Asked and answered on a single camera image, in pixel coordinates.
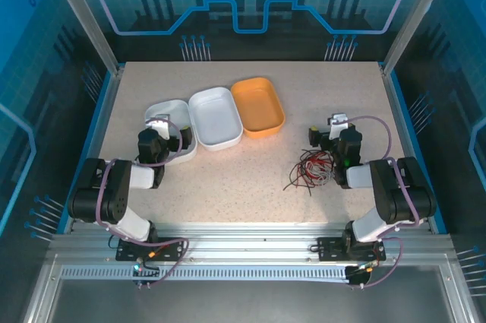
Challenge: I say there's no black cable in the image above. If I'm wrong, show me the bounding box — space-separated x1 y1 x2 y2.
282 150 337 198
294 150 339 198

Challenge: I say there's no small white plastic tray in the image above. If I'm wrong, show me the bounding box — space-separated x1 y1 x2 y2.
144 99 198 166

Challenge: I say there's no large white plastic tray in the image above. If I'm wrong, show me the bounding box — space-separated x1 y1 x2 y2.
188 87 244 153

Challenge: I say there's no orange plastic tray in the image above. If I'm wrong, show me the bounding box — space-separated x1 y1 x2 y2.
230 77 286 140

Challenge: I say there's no grey metal panel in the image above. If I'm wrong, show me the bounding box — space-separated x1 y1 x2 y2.
22 254 486 323

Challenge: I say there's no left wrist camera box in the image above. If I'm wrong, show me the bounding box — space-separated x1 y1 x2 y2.
145 112 171 138

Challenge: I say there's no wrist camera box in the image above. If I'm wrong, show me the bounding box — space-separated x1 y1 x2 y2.
327 112 349 140
145 112 171 138

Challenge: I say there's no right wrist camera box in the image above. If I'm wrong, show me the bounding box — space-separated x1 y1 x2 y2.
327 112 349 140

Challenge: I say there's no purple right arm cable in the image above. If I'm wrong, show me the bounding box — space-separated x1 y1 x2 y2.
347 115 421 289

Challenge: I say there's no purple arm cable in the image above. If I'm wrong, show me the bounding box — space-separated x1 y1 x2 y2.
347 115 421 289
94 117 190 289

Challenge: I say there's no aluminium side rail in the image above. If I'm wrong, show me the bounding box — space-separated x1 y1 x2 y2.
62 66 125 235
379 64 436 235

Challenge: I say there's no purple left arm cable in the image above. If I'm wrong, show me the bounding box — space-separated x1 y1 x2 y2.
94 117 190 289

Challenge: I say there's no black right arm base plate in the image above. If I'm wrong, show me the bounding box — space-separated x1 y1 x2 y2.
317 236 387 263

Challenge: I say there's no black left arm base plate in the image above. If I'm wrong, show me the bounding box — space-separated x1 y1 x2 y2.
115 237 186 263

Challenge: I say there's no aluminium frame rail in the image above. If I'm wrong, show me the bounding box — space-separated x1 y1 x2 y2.
49 222 456 267

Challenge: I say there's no slotted grey cable duct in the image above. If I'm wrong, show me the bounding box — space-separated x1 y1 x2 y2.
59 266 352 283

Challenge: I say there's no aluminium corner post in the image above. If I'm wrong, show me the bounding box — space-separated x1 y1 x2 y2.
380 0 459 75
40 0 125 76

